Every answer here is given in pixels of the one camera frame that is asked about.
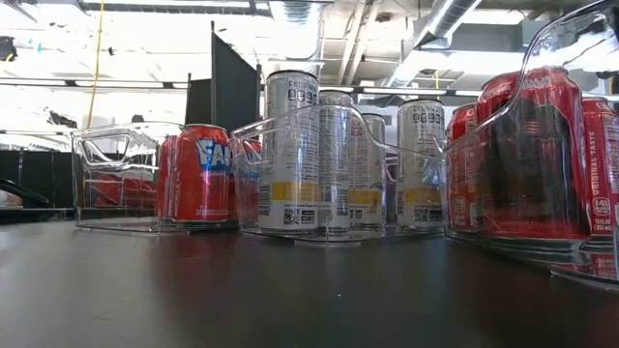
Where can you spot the silver ventilation duct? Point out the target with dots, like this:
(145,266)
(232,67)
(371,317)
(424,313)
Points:
(445,21)

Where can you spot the clear plastic storage bin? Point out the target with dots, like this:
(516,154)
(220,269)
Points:
(391,212)
(121,145)
(556,38)

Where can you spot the red Coca-Cola soda can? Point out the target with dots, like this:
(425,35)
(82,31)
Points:
(462,169)

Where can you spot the black ceiling-mounted device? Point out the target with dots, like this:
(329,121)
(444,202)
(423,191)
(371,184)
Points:
(7,48)

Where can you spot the black low partition wall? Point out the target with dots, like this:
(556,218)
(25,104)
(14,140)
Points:
(34,166)

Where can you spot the small black dome device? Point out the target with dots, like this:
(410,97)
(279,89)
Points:
(138,118)

